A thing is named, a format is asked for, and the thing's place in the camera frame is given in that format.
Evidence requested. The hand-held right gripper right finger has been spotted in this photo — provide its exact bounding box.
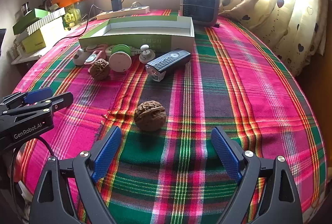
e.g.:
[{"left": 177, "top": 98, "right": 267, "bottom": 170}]
[{"left": 211, "top": 126, "right": 304, "bottom": 224}]

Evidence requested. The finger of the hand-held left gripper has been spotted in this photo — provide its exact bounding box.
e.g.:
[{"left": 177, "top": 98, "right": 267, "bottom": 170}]
[
  {"left": 0, "top": 91, "right": 74, "bottom": 133},
  {"left": 0, "top": 87, "right": 54, "bottom": 110}
]

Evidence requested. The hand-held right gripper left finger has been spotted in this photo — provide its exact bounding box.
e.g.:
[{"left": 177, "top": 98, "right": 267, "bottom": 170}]
[{"left": 29, "top": 125, "right": 122, "bottom": 224}]

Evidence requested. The white dome-shaped toy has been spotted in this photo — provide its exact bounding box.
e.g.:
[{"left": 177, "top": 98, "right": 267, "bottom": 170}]
[{"left": 73, "top": 48, "right": 90, "bottom": 66}]

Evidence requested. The brown walnut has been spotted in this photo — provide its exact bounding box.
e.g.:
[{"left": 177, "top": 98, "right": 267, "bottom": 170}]
[
  {"left": 134, "top": 101, "right": 167, "bottom": 132},
  {"left": 90, "top": 58, "right": 111, "bottom": 81}
]

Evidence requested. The green and white spool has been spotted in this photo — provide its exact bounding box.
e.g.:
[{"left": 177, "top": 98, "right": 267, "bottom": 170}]
[{"left": 108, "top": 44, "right": 133, "bottom": 73}]

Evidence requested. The small white round figure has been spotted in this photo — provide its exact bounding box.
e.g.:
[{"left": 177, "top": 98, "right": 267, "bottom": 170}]
[{"left": 139, "top": 45, "right": 156, "bottom": 63}]

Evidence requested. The black bike light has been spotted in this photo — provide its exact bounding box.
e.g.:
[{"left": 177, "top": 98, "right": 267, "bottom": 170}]
[{"left": 145, "top": 48, "right": 192, "bottom": 82}]

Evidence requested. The green and white cardboard box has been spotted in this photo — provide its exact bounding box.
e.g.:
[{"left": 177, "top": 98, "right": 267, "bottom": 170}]
[{"left": 78, "top": 16, "right": 195, "bottom": 54}]

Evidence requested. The white ledge board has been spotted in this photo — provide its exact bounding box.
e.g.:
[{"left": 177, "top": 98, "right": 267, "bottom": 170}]
[{"left": 12, "top": 51, "right": 50, "bottom": 65}]

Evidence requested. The yellow box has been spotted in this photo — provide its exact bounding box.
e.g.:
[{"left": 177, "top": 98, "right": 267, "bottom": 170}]
[{"left": 21, "top": 23, "right": 65, "bottom": 53}]

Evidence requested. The green box lid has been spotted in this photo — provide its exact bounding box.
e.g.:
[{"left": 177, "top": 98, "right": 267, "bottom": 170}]
[{"left": 12, "top": 8, "right": 51, "bottom": 35}]

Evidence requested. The yellow-green plastic container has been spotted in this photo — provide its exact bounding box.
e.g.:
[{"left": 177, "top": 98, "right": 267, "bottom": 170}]
[{"left": 63, "top": 4, "right": 82, "bottom": 27}]

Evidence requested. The beige power strip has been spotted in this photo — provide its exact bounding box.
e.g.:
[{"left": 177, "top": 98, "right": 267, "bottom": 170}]
[{"left": 96, "top": 6, "right": 150, "bottom": 20}]

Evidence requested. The grey space heater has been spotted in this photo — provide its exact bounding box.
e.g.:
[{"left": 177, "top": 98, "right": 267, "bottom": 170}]
[{"left": 180, "top": 0, "right": 221, "bottom": 27}]

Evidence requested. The cream heart-print curtain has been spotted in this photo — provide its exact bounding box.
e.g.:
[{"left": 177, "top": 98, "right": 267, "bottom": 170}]
[{"left": 219, "top": 0, "right": 328, "bottom": 76}]

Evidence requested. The black power strip cord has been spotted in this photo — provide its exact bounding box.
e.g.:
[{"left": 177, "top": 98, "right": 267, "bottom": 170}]
[{"left": 45, "top": 4, "right": 100, "bottom": 50}]

